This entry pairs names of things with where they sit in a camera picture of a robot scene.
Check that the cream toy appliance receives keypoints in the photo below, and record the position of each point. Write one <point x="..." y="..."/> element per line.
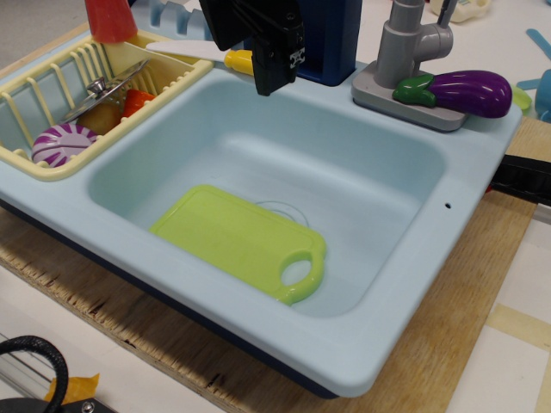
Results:
<point x="464" y="10"/>

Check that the light green toy piece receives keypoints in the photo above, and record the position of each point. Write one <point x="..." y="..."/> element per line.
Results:
<point x="521" y="98"/>

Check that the light blue toy sink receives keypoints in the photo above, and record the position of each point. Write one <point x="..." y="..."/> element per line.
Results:
<point x="389" y="198"/>

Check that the yellow tape piece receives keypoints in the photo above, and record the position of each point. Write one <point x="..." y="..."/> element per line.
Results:
<point x="81" y="388"/>

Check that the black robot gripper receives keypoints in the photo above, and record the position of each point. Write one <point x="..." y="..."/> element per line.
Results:
<point x="277" y="33"/>

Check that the purple toy eggplant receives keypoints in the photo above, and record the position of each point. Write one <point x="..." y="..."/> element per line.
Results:
<point x="482" y="93"/>

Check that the orange toy carrot piece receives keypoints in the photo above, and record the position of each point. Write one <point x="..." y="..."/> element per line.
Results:
<point x="135" y="100"/>

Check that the toy knife yellow handle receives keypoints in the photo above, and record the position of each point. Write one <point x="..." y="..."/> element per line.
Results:
<point x="236" y="60"/>

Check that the cream dish drying rack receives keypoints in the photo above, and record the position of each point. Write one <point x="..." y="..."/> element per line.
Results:
<point x="41" y="94"/>

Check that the green plastic cutting board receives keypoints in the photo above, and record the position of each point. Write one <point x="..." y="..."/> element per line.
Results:
<point x="276" y="255"/>

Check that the plywood base board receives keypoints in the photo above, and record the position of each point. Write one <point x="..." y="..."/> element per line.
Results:
<point x="420" y="373"/>

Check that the yellow toy potato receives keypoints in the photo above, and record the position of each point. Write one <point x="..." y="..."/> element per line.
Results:
<point x="101" y="119"/>

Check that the dark blue plastic box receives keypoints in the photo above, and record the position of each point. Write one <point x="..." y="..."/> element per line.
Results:
<point x="331" y="30"/>

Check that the black clamp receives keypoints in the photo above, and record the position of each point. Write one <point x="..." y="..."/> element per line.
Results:
<point x="525" y="178"/>

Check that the grey toy faucet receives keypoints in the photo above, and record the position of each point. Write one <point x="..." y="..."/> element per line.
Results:
<point x="405" y="44"/>

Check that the blue plastic utensil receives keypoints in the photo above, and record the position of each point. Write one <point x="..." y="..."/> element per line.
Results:
<point x="539" y="40"/>

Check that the light blue plate holder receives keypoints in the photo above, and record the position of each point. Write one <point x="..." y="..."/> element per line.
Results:
<point x="177" y="20"/>

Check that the red orange plastic cup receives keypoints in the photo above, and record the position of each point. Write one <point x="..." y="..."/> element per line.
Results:
<point x="110" y="21"/>

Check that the metal pot lid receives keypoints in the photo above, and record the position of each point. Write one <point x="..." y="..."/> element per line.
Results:
<point x="100" y="90"/>

